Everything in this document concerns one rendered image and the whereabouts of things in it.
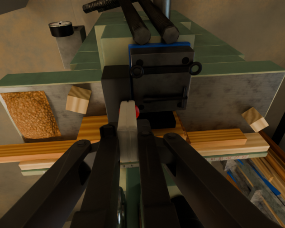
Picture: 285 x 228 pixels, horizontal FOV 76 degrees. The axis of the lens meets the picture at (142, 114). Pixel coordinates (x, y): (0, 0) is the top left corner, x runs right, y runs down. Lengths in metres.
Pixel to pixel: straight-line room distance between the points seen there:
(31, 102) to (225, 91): 0.41
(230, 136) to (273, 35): 1.19
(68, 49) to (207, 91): 0.46
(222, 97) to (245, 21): 1.06
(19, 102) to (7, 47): 1.07
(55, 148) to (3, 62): 1.13
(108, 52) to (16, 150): 0.34
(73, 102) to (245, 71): 0.36
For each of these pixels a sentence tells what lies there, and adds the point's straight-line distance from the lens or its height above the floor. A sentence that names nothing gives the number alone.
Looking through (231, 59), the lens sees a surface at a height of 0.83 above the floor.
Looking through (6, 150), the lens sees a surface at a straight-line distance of 0.54.
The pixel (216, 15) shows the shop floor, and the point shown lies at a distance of 1.37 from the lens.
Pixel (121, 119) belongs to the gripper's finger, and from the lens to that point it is 0.15.
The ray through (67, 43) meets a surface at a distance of 0.67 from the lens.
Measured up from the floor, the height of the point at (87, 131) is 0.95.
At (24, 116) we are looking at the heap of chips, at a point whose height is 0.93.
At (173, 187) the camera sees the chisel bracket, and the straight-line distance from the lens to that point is 0.33.
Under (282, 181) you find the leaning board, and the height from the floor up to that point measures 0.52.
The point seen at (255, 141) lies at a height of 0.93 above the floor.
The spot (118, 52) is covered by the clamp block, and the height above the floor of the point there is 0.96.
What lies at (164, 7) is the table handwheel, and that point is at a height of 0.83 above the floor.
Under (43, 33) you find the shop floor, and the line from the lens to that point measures 1.37.
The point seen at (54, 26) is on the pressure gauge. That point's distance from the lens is 0.59.
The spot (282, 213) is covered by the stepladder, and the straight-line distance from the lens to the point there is 1.19.
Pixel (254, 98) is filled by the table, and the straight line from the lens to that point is 0.49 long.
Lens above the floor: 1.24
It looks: 53 degrees down
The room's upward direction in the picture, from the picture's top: 173 degrees clockwise
